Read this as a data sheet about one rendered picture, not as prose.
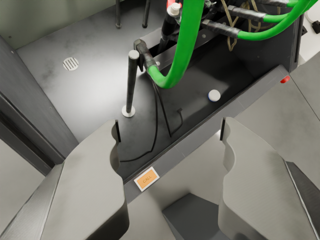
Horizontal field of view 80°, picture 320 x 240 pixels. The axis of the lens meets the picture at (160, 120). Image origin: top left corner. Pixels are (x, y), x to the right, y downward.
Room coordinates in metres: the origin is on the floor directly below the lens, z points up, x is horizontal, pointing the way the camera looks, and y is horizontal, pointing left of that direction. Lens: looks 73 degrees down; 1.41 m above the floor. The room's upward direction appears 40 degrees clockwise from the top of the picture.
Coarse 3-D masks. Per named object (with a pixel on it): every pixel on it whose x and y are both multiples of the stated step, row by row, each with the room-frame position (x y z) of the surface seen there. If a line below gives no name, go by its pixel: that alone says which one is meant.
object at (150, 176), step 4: (148, 172) 0.02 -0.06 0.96; (152, 172) 0.03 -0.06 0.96; (144, 176) 0.01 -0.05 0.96; (148, 176) 0.01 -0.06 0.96; (152, 176) 0.02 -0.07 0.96; (156, 176) 0.03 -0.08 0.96; (140, 180) 0.00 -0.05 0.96; (144, 180) 0.00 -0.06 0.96; (148, 180) 0.01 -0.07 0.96; (152, 180) 0.01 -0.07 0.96; (140, 184) -0.01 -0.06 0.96; (144, 184) 0.00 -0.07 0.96
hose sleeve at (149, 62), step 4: (140, 44) 0.17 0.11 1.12; (144, 44) 0.17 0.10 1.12; (140, 48) 0.16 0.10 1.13; (144, 48) 0.16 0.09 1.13; (144, 52) 0.15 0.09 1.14; (148, 52) 0.15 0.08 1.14; (144, 56) 0.14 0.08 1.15; (148, 56) 0.14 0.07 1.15; (144, 60) 0.13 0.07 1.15; (148, 60) 0.13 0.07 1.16; (152, 60) 0.14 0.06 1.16; (144, 64) 0.13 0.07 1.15; (148, 64) 0.13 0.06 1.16; (152, 64) 0.13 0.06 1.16; (156, 64) 0.13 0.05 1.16; (148, 68) 0.12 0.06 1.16; (148, 72) 0.12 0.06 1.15
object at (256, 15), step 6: (312, 0) 0.39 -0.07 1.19; (234, 6) 0.43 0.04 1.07; (234, 12) 0.41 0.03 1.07; (240, 12) 0.41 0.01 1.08; (246, 12) 0.41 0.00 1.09; (252, 12) 0.41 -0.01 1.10; (258, 12) 0.41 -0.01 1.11; (246, 18) 0.41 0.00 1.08; (252, 18) 0.40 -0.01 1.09; (258, 18) 0.40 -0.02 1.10; (264, 18) 0.40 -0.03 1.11; (270, 18) 0.40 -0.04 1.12; (276, 18) 0.40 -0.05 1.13; (282, 18) 0.40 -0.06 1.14
